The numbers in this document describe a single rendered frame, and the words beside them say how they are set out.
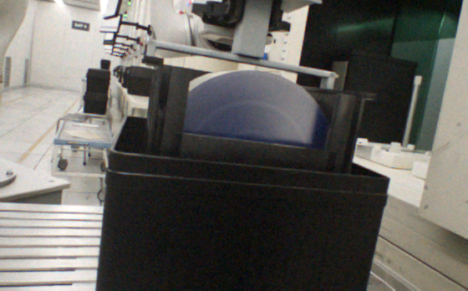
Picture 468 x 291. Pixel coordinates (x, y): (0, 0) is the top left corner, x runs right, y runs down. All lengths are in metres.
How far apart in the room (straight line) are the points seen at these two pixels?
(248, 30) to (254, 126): 0.12
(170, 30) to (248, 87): 0.30
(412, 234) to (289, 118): 0.30
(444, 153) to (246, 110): 0.26
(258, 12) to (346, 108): 0.15
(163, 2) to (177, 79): 0.33
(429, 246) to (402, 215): 0.06
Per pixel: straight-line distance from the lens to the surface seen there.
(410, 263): 0.63
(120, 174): 0.32
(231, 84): 0.37
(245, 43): 0.44
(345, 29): 1.35
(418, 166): 0.88
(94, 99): 4.48
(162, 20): 0.65
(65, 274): 0.48
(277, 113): 0.39
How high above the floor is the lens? 1.00
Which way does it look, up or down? 7 degrees down
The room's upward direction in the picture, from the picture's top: 9 degrees clockwise
